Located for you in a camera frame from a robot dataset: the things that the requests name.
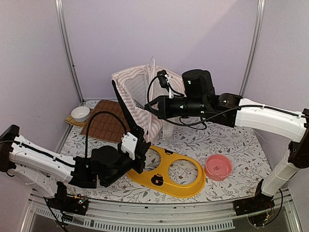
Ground aluminium frame post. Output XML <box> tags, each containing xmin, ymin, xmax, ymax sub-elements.
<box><xmin>55</xmin><ymin>0</ymin><xmax>84</xmax><ymax>103</ymax></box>
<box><xmin>239</xmin><ymin>0</ymin><xmax>266</xmax><ymax>97</ymax></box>

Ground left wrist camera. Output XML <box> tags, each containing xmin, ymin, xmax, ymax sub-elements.
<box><xmin>118</xmin><ymin>126</ymin><xmax>144</xmax><ymax>160</ymax></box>

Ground white ceramic bowl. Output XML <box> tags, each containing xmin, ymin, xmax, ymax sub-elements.
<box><xmin>70</xmin><ymin>106</ymin><xmax>90</xmax><ymax>122</ymax></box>

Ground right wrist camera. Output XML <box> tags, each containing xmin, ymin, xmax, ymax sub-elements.
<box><xmin>157</xmin><ymin>70</ymin><xmax>174</xmax><ymax>99</ymax></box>

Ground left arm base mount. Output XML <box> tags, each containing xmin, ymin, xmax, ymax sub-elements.
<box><xmin>47</xmin><ymin>181</ymin><xmax>89</xmax><ymax>216</ymax></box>

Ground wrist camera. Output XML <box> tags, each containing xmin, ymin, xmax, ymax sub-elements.
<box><xmin>118</xmin><ymin>126</ymin><xmax>144</xmax><ymax>160</ymax></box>
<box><xmin>157</xmin><ymin>70</ymin><xmax>174</xmax><ymax>99</ymax></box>

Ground pink pet bowl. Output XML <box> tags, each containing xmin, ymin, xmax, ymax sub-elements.
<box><xmin>205</xmin><ymin>154</ymin><xmax>233</xmax><ymax>181</ymax></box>

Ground front aluminium rail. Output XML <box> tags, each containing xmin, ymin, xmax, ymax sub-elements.
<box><xmin>20</xmin><ymin>185</ymin><xmax>305</xmax><ymax>232</ymax></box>

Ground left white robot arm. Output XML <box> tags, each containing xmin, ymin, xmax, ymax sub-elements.
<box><xmin>0</xmin><ymin>125</ymin><xmax>151</xmax><ymax>210</ymax></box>

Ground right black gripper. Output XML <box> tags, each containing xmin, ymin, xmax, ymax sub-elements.
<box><xmin>146</xmin><ymin>93</ymin><xmax>208</xmax><ymax>117</ymax></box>

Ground brown checkered mat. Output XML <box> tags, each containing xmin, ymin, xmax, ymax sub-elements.
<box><xmin>81</xmin><ymin>100</ymin><xmax>129</xmax><ymax>144</ymax></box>

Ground left aluminium frame post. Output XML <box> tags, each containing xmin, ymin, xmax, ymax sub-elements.
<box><xmin>55</xmin><ymin>0</ymin><xmax>84</xmax><ymax>103</ymax></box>

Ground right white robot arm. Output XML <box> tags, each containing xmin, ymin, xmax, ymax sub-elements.
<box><xmin>145</xmin><ymin>69</ymin><xmax>309</xmax><ymax>211</ymax></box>

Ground right aluminium frame post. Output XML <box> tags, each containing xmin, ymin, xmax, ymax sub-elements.
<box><xmin>239</xmin><ymin>0</ymin><xmax>266</xmax><ymax>97</ymax></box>

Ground pink striped pet tent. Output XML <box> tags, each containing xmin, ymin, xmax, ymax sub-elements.
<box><xmin>112</xmin><ymin>64</ymin><xmax>175</xmax><ymax>142</ymax></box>

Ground white tent pole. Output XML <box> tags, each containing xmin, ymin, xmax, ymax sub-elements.
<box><xmin>148</xmin><ymin>56</ymin><xmax>156</xmax><ymax>141</ymax></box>

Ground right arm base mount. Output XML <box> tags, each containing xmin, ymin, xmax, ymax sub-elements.
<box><xmin>233</xmin><ymin>179</ymin><xmax>275</xmax><ymax>216</ymax></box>

